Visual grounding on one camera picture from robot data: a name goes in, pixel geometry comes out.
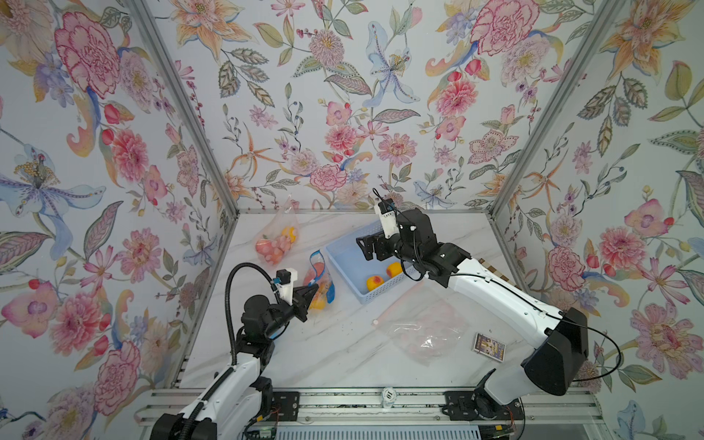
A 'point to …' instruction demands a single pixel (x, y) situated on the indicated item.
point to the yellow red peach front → (374, 282)
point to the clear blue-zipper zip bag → (324, 282)
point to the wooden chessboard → (493, 269)
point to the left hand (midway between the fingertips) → (320, 287)
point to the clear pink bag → (425, 324)
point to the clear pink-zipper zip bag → (280, 236)
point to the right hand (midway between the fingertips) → (370, 231)
